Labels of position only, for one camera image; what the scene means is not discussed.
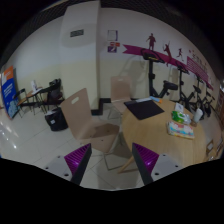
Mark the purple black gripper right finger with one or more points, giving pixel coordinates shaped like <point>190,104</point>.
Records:
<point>145,160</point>

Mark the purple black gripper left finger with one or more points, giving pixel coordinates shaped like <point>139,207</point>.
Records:
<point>77,162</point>

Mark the near beige wooden chair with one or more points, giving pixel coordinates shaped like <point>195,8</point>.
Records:
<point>88,129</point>

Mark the beige wooden chair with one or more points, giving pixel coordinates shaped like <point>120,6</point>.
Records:
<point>88,129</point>
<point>120,92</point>

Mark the round wooden table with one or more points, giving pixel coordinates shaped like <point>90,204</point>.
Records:
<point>152,133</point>

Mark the black trash bin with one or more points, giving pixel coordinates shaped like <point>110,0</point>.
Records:
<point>56,120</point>

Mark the black mat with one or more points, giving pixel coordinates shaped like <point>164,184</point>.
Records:
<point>143,110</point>

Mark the green tissue pack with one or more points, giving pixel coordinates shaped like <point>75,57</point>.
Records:
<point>181,117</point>

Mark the blue pen case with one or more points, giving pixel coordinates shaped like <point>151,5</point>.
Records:
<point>156,99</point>

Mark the black office chair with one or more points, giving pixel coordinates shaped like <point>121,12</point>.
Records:
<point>54,94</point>

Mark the white paper roll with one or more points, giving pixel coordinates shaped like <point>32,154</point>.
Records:
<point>197,116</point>

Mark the small wooden desk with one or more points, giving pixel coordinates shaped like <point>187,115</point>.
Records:
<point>34,100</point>

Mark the black folding chair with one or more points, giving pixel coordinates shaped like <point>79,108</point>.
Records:
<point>20,97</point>

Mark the far beige wooden chair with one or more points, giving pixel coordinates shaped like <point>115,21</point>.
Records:
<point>120,92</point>

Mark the blue orange banner stand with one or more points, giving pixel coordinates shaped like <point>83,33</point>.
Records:
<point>9,92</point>

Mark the purple wall poster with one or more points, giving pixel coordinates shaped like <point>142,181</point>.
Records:
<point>112,49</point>

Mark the white wall poster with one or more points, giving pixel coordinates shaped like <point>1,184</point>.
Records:
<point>112,35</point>

